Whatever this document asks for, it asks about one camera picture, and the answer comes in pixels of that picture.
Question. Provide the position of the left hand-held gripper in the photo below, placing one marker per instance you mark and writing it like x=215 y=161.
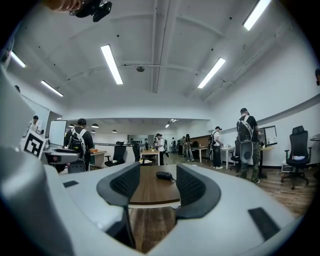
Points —
x=33 y=145

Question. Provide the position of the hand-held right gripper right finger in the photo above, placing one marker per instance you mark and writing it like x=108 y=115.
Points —
x=200 y=192

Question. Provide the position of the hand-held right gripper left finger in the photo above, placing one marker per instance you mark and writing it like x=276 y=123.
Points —
x=117 y=186

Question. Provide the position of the black pouch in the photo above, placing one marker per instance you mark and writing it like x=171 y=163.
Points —
x=163 y=175

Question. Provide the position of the white whiteboard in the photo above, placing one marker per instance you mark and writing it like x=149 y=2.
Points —
x=57 y=132

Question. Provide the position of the small wooden desk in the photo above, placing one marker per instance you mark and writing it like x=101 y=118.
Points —
x=97 y=152

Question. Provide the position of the white desk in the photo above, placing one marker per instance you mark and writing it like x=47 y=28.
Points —
x=227 y=148
x=198 y=148

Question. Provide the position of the light wooden desk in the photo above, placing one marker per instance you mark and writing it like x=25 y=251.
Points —
x=150 y=152

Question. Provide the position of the long ceiling light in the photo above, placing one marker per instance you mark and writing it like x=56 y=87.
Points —
x=256 y=15
x=111 y=64
x=52 y=88
x=18 y=59
x=211 y=73

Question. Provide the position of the yellow standing desk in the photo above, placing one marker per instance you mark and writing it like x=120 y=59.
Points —
x=266 y=148

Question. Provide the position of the black framed panel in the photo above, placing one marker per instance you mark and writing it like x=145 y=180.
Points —
x=271 y=135

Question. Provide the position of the round ceiling fixture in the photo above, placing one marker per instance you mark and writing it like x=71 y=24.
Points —
x=140 y=68

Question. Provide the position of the brown wooden wall counter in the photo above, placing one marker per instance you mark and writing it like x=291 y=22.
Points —
x=202 y=141

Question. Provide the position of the black head camera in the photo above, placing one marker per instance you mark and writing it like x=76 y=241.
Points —
x=100 y=12

